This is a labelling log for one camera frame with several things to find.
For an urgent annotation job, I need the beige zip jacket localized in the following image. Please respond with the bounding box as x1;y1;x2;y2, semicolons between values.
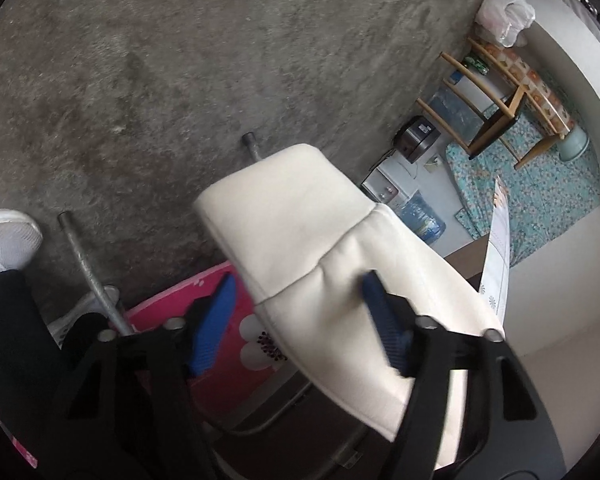
195;144;501;439

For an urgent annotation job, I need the pink floral blanket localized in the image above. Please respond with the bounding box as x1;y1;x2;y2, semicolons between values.
7;260;301;468

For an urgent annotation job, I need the metal bed leg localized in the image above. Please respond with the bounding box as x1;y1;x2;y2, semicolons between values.
57;210;134;336

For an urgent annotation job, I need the white sneaker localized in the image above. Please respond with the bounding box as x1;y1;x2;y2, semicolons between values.
0;209;43;273

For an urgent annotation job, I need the blue water bottle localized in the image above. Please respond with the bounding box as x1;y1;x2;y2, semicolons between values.
398;191;446;245

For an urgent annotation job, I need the white water dispenser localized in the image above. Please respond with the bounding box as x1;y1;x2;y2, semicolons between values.
360;148;418;211

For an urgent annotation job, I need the teal plastic basin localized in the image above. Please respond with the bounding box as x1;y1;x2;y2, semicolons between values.
558;125;590;162

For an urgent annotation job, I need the black small appliance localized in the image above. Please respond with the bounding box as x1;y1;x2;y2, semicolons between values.
392;115;440;164

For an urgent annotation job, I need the wooden chair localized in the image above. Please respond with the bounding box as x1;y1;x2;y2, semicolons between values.
415;37;566;170

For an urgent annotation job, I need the patterned cardboard box stack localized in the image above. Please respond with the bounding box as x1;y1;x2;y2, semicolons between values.
481;41;576;139

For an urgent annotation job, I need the white plastic bag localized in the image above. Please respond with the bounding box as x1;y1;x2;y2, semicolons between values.
475;0;535;48

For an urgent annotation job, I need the teal floral wall cloth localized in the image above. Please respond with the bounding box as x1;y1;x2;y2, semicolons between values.
444;112;600;266

